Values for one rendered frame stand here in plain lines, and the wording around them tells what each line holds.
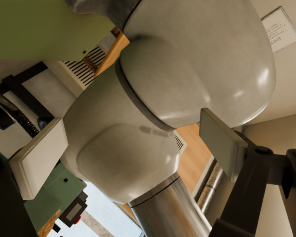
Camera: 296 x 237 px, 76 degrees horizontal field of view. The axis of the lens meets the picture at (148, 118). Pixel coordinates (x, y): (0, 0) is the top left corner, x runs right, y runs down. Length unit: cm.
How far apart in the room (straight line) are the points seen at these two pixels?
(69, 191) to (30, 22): 55
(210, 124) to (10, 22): 21
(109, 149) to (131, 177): 5
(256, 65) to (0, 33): 27
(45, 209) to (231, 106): 39
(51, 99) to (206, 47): 204
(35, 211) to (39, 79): 190
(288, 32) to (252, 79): 269
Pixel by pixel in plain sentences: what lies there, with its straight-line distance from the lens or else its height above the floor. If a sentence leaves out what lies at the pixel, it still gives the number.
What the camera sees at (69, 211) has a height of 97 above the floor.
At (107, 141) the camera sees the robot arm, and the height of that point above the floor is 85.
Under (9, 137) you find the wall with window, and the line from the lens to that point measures 211.
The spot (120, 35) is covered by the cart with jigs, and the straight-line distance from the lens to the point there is 139.
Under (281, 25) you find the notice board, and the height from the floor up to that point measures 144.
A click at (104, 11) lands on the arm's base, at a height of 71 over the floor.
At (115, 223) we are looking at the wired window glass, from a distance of 235.
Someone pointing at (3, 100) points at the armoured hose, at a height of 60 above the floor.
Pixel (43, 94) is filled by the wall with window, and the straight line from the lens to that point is 222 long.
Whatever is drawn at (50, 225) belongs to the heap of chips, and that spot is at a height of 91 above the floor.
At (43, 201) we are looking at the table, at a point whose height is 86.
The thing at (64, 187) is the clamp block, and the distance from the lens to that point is 70.
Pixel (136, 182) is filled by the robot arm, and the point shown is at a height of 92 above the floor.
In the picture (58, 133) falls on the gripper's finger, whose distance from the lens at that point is 18.
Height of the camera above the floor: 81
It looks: 10 degrees up
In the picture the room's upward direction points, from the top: 138 degrees clockwise
